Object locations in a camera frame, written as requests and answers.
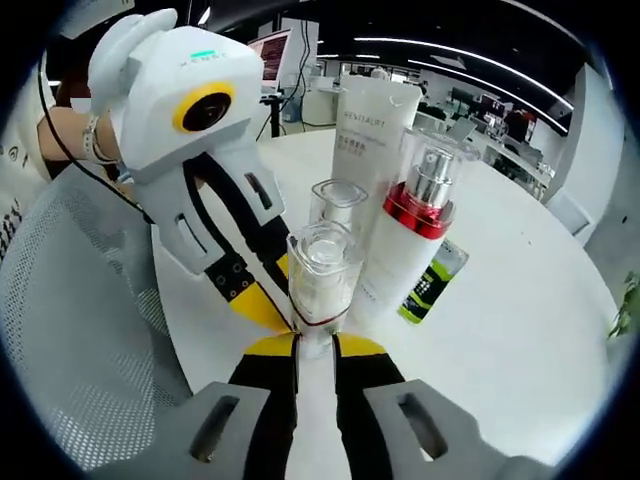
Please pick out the white desk black legs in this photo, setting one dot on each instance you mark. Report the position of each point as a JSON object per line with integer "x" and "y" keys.
{"x": 274, "y": 117}

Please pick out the open laptop pink screen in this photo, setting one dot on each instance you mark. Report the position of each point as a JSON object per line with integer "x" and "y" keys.
{"x": 272, "y": 57}

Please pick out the white mesh office chair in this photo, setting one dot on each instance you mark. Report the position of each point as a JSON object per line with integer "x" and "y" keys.
{"x": 75, "y": 300}

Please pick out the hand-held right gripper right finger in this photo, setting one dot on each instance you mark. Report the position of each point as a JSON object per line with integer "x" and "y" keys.
{"x": 365, "y": 415}

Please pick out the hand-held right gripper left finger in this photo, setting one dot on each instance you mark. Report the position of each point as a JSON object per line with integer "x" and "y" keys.
{"x": 270, "y": 415}

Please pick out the green black skincare sachet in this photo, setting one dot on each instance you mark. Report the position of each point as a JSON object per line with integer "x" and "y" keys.
{"x": 430, "y": 290}

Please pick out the person's printed white shirt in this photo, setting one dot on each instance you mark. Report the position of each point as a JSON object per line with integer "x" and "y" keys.
{"x": 20, "y": 175}

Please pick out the white skincare tube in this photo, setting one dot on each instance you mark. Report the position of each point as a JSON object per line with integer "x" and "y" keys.
{"x": 365, "y": 140}

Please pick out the small white skincare bottle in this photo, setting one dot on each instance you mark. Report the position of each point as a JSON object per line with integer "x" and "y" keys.
{"x": 322, "y": 280}
{"x": 337, "y": 200}

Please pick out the potted green plant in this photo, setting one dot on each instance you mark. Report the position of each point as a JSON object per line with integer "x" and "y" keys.
{"x": 627, "y": 305}

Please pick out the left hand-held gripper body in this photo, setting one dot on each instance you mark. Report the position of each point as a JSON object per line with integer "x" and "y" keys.
{"x": 165, "y": 75}

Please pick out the white wristwatch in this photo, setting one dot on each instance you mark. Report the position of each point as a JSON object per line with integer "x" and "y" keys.
{"x": 92, "y": 140}

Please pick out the red-collared white skincare bottle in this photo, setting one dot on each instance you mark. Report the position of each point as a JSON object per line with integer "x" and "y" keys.
{"x": 400, "y": 265}

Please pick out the white ceiling air conditioner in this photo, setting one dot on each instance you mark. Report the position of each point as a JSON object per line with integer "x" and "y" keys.
{"x": 100, "y": 17}

